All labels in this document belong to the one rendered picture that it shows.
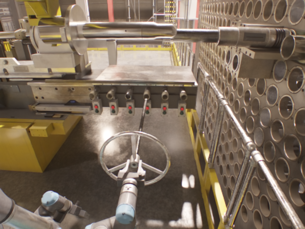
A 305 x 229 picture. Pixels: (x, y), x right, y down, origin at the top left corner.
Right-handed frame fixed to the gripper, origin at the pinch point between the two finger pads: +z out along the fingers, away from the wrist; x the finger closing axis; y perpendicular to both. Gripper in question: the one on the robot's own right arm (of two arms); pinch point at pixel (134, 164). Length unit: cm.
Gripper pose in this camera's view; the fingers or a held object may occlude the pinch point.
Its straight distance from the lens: 106.3
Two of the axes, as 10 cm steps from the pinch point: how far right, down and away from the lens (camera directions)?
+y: 0.0, -8.7, -4.9
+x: -10.0, -0.2, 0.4
